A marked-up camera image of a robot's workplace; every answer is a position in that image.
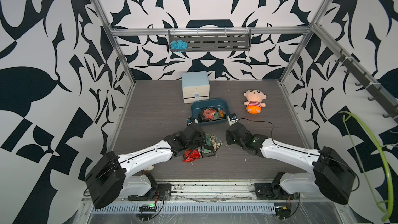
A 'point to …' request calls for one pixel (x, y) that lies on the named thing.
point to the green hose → (381, 205)
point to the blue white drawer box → (196, 86)
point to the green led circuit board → (152, 207)
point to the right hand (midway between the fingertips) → (225, 129)
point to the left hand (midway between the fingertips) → (206, 135)
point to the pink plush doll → (254, 98)
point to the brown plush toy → (149, 168)
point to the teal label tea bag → (212, 143)
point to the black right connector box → (282, 212)
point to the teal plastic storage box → (214, 102)
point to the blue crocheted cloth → (179, 45)
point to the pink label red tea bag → (209, 114)
